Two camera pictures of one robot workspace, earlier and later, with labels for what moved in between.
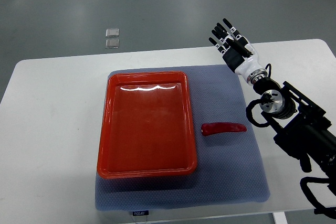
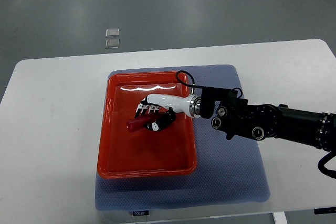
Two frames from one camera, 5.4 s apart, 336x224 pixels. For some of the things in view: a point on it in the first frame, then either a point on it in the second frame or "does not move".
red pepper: x=210 y=128 to x=137 y=124
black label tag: x=140 y=213 does not move
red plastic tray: x=147 y=128 does not move
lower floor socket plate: x=112 y=43 does not move
